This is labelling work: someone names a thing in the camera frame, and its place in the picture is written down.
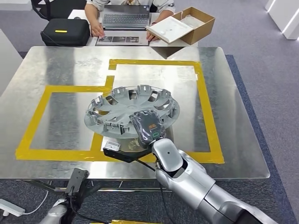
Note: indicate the silver plastic hubcap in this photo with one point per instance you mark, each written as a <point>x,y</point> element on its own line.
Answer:
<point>116,108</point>

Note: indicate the stainless steel workbench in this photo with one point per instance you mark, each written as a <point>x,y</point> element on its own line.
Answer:
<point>69,68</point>

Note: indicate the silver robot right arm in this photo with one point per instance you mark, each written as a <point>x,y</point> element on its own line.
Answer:
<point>198,188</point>

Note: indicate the grey laptop computer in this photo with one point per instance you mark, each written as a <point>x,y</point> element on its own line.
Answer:
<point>126,18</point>

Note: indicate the brown cardboard box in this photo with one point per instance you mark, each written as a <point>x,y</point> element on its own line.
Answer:
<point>201,31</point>

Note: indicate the white power strip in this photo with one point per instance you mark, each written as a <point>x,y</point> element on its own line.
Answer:
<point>11,207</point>

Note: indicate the person at laptop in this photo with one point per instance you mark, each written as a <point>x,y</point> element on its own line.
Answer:
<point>93,15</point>

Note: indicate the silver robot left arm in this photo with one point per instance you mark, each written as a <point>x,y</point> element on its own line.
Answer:
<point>54,213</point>

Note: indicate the black zip case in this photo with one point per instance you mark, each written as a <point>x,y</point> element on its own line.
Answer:
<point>65,35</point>

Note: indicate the printed paper sheet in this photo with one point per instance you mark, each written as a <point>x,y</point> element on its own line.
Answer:
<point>121,40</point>

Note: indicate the black office chair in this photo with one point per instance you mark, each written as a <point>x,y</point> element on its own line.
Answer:
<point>60,6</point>

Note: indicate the white desk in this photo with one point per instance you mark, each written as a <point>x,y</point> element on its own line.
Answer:
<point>77,14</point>

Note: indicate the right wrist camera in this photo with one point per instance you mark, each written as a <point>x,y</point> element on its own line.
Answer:
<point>121,154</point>

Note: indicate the white foam tray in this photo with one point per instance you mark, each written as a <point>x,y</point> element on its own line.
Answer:
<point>167,31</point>

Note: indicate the white platform block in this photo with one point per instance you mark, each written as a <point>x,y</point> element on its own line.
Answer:
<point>287,12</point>

